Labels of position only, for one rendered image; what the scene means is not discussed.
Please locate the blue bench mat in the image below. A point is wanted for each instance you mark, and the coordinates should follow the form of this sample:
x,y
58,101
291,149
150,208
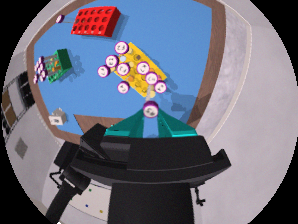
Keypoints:
x,y
174,34

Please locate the green tube rack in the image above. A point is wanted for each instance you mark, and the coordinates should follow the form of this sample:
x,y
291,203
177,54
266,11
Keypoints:
x,y
64,62

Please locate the red rack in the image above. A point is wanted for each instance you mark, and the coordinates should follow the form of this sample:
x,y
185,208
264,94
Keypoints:
x,y
87,27

